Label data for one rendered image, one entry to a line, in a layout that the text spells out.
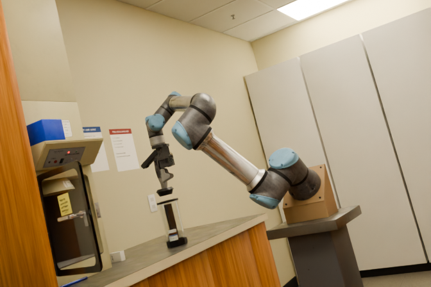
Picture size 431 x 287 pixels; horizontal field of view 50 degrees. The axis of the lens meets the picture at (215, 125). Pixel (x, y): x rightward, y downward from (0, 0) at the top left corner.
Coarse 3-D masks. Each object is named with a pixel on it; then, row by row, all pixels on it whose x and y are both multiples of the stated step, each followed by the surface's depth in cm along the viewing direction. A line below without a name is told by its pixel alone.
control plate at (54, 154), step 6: (54, 150) 184; (60, 150) 187; (66, 150) 190; (72, 150) 193; (78, 150) 196; (84, 150) 199; (48, 156) 183; (54, 156) 186; (60, 156) 189; (66, 156) 192; (72, 156) 195; (78, 156) 198; (66, 162) 193
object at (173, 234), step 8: (168, 200) 223; (176, 200) 226; (160, 208) 225; (168, 208) 224; (176, 208) 226; (168, 216) 223; (176, 216) 224; (168, 224) 223; (176, 224) 223; (168, 232) 223; (176, 232) 222; (168, 240) 223
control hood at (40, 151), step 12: (36, 144) 181; (48, 144) 180; (60, 144) 185; (72, 144) 191; (84, 144) 197; (96, 144) 203; (36, 156) 181; (84, 156) 201; (96, 156) 208; (36, 168) 182; (48, 168) 187
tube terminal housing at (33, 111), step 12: (24, 108) 188; (36, 108) 193; (48, 108) 199; (60, 108) 204; (72, 108) 211; (36, 120) 192; (72, 120) 208; (72, 132) 207; (84, 168) 207; (96, 216) 205; (96, 228) 207; (108, 252) 205; (108, 264) 203; (72, 276) 186; (84, 276) 191
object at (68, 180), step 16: (48, 176) 176; (64, 176) 169; (80, 176) 162; (48, 192) 177; (64, 192) 170; (80, 192) 163; (48, 208) 177; (80, 208) 164; (48, 224) 178; (64, 224) 171; (80, 224) 164; (64, 240) 172; (80, 240) 165; (96, 240) 160; (64, 256) 172; (80, 256) 166; (96, 256) 159; (64, 272) 173; (80, 272) 166; (96, 272) 160
